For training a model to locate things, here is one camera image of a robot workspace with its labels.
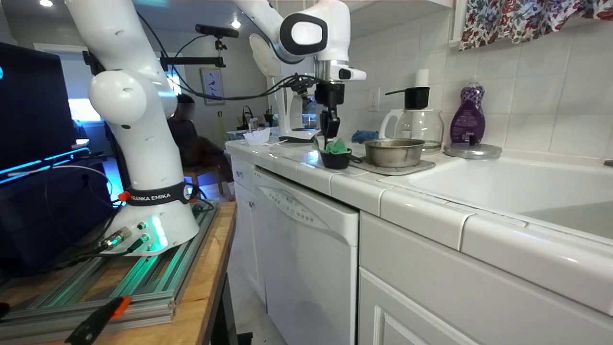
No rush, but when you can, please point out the short floral curtain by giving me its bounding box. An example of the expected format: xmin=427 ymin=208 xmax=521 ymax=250
xmin=458 ymin=0 xmax=584 ymax=53

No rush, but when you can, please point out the white sink base cabinet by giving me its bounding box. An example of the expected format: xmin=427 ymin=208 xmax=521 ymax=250
xmin=354 ymin=210 xmax=613 ymax=345

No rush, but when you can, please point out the wooden table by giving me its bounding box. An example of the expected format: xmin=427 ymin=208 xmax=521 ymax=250
xmin=0 ymin=200 xmax=239 ymax=345

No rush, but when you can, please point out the grey round dish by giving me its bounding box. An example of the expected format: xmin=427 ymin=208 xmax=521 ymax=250
xmin=442 ymin=143 xmax=504 ymax=162

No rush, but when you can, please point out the white round appliance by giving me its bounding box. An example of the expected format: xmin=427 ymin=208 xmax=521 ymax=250
xmin=276 ymin=85 xmax=322 ymax=145

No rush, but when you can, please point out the black monitor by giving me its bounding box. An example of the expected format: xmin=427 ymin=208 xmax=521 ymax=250
xmin=0 ymin=41 xmax=80 ymax=173

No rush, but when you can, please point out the blue cloth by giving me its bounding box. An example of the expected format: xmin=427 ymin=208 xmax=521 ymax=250
xmin=348 ymin=129 xmax=383 ymax=147

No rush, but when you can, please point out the aluminium base frame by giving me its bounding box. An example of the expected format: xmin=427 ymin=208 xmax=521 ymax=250
xmin=0 ymin=210 xmax=220 ymax=331

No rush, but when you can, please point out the seated person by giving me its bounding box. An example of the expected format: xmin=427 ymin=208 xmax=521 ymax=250
xmin=166 ymin=93 xmax=235 ymax=196

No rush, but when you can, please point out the black measuring cup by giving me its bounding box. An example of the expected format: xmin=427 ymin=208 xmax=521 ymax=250
xmin=318 ymin=147 xmax=354 ymax=172

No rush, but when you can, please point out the orange handled black tool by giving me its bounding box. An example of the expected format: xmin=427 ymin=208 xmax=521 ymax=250
xmin=63 ymin=294 xmax=134 ymax=345

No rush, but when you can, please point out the framed wall picture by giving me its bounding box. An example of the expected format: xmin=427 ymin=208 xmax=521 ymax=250
xmin=199 ymin=68 xmax=226 ymax=108

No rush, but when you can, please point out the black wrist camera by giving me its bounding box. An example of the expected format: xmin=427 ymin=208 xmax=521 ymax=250
xmin=279 ymin=72 xmax=322 ymax=101

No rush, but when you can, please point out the white dishwasher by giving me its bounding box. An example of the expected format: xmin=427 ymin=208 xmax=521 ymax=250
xmin=251 ymin=166 xmax=362 ymax=345

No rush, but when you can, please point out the black computer case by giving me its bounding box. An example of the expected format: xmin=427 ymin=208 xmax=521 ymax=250
xmin=0 ymin=160 xmax=118 ymax=279

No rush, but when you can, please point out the white sink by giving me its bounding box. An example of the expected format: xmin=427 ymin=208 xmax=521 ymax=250
xmin=406 ymin=156 xmax=613 ymax=244

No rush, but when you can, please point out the small white bowl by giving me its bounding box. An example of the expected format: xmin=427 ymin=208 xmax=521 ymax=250
xmin=241 ymin=127 xmax=274 ymax=152

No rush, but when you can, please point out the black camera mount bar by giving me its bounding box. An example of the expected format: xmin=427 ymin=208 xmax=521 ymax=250
xmin=157 ymin=53 xmax=230 ymax=72

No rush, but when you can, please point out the grey quilted pot holder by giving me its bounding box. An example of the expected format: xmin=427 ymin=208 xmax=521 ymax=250
xmin=348 ymin=156 xmax=438 ymax=179

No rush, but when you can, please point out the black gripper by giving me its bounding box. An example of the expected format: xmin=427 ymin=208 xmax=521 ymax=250
xmin=312 ymin=81 xmax=346 ymax=143

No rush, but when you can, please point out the white paper towel roll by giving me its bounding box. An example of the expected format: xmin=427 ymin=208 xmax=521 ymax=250
xmin=413 ymin=68 xmax=433 ymax=91

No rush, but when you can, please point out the metal saucepan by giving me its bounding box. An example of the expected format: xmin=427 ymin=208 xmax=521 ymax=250
xmin=364 ymin=137 xmax=427 ymax=172

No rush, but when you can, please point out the black external camera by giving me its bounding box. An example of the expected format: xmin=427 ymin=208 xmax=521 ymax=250
xmin=193 ymin=24 xmax=241 ymax=55

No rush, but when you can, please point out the purple bottle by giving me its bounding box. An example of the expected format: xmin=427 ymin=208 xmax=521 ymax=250
xmin=448 ymin=83 xmax=488 ymax=149

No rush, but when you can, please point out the black cable bundle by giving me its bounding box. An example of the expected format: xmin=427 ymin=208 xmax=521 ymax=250
xmin=134 ymin=11 xmax=322 ymax=104

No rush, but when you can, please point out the long floral curtain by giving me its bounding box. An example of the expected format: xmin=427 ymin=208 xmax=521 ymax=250
xmin=576 ymin=0 xmax=613 ymax=24

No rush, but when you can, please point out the glass coffee carafe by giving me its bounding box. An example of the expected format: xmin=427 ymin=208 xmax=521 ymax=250
xmin=377 ymin=85 xmax=446 ymax=154

